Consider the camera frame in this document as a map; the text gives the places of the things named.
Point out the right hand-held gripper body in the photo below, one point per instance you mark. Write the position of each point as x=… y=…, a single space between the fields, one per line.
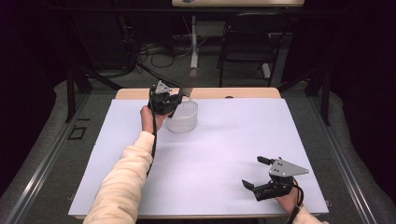
x=281 y=180

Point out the light wooden table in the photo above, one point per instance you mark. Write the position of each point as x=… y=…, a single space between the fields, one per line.
x=218 y=92

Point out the aluminium floor rail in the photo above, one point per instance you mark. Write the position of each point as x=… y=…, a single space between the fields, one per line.
x=46 y=161
x=345 y=165

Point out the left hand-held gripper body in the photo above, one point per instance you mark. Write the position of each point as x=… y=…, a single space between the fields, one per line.
x=160 y=101

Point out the white table mat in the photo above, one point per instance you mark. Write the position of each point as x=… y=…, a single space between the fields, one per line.
x=233 y=140

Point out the person's left hand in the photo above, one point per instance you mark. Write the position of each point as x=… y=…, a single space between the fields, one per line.
x=148 y=120

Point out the person's right hand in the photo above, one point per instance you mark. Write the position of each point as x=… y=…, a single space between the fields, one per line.
x=288 y=202

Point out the black chair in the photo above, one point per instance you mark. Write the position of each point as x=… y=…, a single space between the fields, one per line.
x=249 y=46

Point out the white plastic mesh basket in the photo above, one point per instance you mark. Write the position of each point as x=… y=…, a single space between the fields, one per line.
x=186 y=119

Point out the black metal stand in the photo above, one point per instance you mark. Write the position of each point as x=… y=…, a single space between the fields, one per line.
x=326 y=96
x=70 y=93

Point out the wooden desk with white legs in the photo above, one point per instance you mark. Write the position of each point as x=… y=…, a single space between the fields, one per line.
x=194 y=56

